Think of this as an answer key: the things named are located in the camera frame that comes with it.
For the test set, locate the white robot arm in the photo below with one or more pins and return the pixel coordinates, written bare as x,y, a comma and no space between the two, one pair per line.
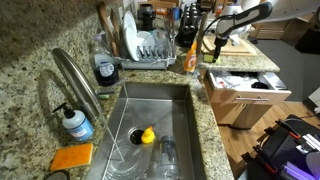
293,10

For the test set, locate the clear plastic cutlery bags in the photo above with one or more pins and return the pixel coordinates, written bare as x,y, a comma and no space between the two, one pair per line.
233,80

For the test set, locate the orange spray bottle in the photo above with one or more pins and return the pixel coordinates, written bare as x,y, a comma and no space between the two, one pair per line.
190,60

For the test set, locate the green scrub brush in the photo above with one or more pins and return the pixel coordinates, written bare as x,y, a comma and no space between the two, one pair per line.
104,96

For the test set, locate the blue white soap dispenser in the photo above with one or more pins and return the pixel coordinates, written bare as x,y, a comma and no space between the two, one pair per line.
78,126

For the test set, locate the white box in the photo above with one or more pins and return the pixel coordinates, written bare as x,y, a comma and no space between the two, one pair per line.
315,98

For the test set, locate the wooden cutting board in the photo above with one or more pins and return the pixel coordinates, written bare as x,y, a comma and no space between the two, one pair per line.
241,49

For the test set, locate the stainless steel sink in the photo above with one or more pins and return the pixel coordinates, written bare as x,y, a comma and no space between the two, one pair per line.
150,100

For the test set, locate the clear drinking glass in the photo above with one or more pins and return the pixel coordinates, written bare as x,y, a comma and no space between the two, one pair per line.
171,23

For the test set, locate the curved metal faucet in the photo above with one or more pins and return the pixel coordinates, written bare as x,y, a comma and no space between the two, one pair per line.
76,80

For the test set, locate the wooden spoon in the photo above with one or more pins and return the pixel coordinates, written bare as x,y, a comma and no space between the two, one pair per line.
104,20
115,26

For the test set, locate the clear glass dish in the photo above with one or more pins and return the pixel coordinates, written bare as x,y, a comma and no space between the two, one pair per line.
130,166

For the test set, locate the grey dish rack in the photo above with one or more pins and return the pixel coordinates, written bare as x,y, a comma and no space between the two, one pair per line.
150,61

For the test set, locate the cardboard box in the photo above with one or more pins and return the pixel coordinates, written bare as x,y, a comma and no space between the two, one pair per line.
163,4

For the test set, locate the white bowl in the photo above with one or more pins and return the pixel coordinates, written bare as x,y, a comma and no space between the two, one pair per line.
146,38

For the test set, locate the black knife block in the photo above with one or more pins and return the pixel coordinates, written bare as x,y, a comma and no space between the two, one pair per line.
188,25

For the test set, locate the black canister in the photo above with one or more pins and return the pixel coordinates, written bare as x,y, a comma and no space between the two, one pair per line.
146,16

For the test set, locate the black bowl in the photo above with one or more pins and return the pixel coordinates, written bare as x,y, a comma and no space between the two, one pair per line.
259,85

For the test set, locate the white plate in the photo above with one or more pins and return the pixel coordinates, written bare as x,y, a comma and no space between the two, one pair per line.
131,43
130,21

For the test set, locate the open wooden drawer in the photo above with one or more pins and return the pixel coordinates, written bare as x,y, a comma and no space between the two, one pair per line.
246,95

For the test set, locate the brown wooden pole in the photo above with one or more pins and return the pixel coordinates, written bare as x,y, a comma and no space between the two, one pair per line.
201,33

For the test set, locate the orange sponge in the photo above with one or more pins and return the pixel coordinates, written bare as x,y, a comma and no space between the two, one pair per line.
71,156

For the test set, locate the wooden background cabinet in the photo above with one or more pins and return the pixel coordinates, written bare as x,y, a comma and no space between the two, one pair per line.
273,30

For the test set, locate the yellow green sponge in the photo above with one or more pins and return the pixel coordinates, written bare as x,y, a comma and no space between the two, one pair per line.
208,59

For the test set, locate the yellow rubber duck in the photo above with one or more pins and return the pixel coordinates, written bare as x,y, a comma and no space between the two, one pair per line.
148,136

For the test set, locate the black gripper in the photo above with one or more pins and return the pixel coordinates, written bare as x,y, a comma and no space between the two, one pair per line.
218,42

